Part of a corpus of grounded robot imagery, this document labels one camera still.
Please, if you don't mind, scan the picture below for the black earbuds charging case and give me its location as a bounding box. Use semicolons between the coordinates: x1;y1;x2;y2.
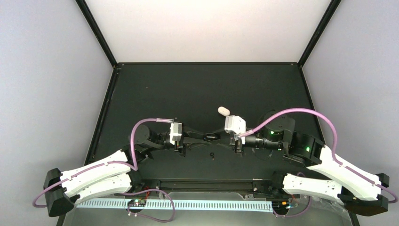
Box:
203;132;220;142

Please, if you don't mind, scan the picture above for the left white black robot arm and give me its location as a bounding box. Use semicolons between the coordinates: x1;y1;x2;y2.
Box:
38;118;213;217

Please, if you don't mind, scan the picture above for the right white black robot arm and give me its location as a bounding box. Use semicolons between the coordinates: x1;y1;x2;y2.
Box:
204;108;390;216

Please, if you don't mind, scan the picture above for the right green circuit board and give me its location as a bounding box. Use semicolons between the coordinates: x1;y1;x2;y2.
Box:
272;201;298;210

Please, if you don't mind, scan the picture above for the green circuit board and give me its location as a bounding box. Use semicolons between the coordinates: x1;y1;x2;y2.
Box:
128;199;147;208
272;201;298;210

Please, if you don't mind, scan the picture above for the left green circuit board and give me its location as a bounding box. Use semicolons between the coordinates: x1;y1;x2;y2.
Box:
128;199;147;208

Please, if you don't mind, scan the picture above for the black enclosure frame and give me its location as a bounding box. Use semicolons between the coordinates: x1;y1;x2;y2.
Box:
56;0;361;226

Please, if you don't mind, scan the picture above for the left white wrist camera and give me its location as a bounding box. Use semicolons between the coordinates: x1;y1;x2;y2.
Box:
169;122;183;145

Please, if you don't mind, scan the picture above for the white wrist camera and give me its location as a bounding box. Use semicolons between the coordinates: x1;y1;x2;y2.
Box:
224;115;247;140
169;122;183;145

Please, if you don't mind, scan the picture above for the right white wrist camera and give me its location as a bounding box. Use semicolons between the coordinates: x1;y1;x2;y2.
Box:
224;115;247;140

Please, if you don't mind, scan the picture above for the black aluminium mounting rail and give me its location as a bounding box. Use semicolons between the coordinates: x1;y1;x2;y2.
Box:
128;178;299;201

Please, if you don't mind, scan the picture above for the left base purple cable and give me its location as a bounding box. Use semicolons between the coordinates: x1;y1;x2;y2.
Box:
121;188;176;223

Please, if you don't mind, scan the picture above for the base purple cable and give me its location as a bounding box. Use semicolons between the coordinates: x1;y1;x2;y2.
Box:
121;188;176;223
271;172;313;218

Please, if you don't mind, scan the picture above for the white perforated cable duct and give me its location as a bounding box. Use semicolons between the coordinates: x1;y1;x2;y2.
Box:
77;198;273;213

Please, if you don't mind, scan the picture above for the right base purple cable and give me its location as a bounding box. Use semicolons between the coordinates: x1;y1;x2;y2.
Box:
271;172;313;218

